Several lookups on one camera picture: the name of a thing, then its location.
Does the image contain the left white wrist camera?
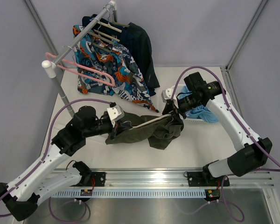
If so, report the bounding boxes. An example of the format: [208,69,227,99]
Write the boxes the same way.
[107,105,125,127]

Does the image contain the light blue shorts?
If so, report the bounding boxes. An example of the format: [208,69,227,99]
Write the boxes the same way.
[177,85,219,124]

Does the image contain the beige wooden hanger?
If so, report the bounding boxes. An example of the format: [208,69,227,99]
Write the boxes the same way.
[131,114,172,130]
[100,23,122,33]
[88,30,119,44]
[101,20,130,28]

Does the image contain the pink hanger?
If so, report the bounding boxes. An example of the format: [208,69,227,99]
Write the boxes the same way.
[45,52,116,86]

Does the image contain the metal clothes rack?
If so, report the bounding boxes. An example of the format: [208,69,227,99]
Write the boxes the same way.
[42,0,117,117]

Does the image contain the olive green shorts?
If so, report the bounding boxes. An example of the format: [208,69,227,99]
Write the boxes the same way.
[105,112,184,150]

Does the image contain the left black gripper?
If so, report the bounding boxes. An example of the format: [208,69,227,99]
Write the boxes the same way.
[84,119,131,140]

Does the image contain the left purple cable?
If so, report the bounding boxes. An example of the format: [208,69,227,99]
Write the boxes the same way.
[0,98,114,217]

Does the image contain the aluminium mounting rail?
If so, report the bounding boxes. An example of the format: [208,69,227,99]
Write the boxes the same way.
[46,169,275,199]

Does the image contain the purple cable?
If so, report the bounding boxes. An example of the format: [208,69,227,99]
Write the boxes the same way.
[172,66,280,172]
[0,98,114,217]

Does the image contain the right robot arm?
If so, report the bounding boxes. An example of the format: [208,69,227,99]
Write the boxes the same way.
[161,72,273,186]

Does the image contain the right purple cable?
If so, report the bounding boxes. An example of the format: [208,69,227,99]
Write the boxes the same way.
[172,66,280,172]

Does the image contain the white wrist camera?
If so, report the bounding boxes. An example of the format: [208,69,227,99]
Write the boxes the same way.
[107,105,125,127]
[161,88,178,110]

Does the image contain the patterned colourful shorts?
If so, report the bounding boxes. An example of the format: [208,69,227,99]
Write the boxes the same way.
[75,33,157,112]

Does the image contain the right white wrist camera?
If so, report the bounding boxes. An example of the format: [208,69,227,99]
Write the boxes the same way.
[161,88,178,110]

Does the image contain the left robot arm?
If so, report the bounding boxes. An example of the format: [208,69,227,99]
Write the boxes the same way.
[0,103,124,221]

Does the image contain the white perforated plastic basket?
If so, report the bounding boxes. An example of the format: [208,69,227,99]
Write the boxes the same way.
[171,84,208,124]

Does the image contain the navy blue shorts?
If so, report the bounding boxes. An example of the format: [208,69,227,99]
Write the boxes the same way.
[94,18,156,96]

